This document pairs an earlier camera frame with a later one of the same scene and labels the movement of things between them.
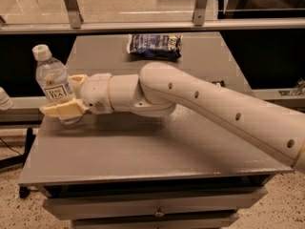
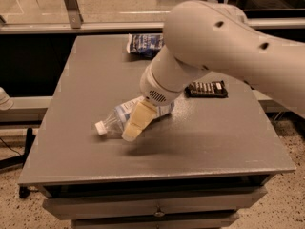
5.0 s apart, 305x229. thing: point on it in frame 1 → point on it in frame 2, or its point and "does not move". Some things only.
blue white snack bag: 154,46 does not move
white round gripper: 95,93 → 154,92
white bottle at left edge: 6,102 does not move
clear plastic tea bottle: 52,78 → 119,118
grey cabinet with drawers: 185,168 does not move
